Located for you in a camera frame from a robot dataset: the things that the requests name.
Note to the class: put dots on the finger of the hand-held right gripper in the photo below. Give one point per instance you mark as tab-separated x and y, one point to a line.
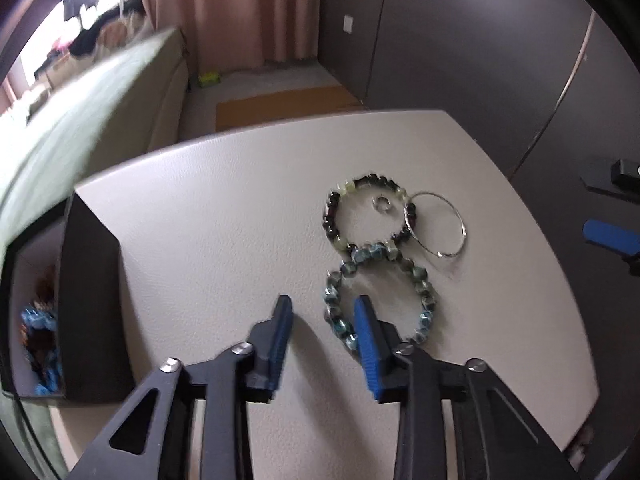
612	235
607	177

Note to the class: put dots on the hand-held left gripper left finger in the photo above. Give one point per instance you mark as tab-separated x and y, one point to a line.
280	340

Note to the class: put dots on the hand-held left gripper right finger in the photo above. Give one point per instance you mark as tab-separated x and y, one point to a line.
367	350

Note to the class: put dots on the dark blue jewelry box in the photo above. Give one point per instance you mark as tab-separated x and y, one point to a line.
90	310

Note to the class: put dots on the thin silver bangle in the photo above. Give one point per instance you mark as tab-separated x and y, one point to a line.
462	230

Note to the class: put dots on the dark grey wardrobe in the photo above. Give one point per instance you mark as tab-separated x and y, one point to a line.
475	45

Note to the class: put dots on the brown cardboard sheet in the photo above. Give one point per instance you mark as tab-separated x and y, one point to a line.
285	105

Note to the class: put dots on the small green floor object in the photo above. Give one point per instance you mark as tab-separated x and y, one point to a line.
210	79

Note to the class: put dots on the bed with green blanket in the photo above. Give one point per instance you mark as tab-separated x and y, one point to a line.
75	125

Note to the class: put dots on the wide pink curtain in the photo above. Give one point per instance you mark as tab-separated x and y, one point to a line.
235	10

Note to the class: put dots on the pile of clothes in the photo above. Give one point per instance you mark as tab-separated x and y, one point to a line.
100	35

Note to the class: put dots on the white wall socket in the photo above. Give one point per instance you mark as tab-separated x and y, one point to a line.
348	24

